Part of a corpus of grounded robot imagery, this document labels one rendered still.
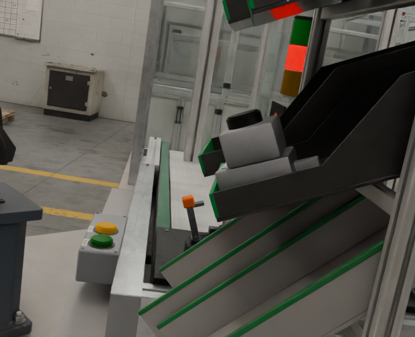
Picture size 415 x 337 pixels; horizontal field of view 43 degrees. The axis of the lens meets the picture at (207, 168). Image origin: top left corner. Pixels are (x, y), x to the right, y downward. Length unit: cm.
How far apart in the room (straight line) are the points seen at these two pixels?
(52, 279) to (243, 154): 68
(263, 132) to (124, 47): 862
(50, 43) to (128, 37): 132
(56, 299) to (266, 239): 51
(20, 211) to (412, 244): 55
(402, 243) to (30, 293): 73
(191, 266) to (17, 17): 892
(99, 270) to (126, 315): 16
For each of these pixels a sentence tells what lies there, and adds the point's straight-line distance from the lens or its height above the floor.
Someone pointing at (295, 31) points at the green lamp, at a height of 139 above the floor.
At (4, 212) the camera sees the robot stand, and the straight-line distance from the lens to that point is 78.
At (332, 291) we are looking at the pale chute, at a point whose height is 115.
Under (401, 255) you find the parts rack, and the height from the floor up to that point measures 120.
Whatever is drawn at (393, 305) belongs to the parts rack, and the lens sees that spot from 42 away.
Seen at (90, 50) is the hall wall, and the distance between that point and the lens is 914.
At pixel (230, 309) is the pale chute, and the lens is 58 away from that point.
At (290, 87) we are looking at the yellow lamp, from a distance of 107.
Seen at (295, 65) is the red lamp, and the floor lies 132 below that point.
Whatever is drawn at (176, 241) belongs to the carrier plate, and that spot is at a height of 97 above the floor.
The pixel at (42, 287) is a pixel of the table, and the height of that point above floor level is 86.
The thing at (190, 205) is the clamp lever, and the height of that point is 106.
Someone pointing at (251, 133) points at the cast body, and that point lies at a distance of 42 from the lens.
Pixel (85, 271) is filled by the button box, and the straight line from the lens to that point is 94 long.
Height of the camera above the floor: 131
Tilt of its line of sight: 12 degrees down
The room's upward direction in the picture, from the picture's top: 9 degrees clockwise
